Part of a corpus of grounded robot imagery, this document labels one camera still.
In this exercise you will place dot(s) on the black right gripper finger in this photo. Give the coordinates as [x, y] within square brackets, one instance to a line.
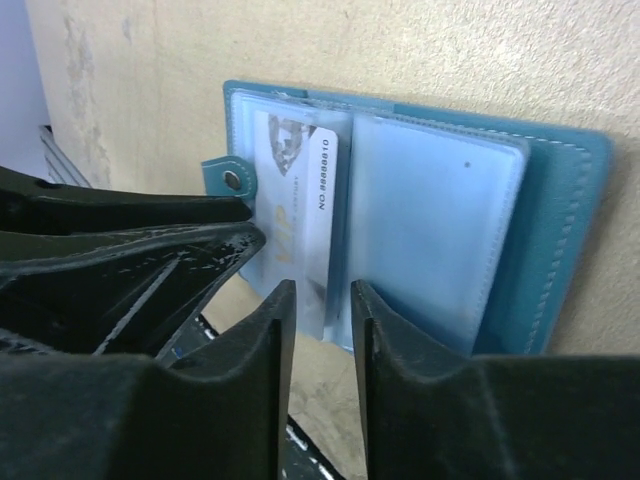
[218, 413]
[430, 413]
[115, 292]
[30, 205]

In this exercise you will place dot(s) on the blue leather card holder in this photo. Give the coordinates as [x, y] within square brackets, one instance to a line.
[467, 225]

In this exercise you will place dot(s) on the printed card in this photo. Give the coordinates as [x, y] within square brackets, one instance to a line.
[295, 163]

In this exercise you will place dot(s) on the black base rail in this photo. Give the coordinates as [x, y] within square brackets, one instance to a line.
[303, 459]

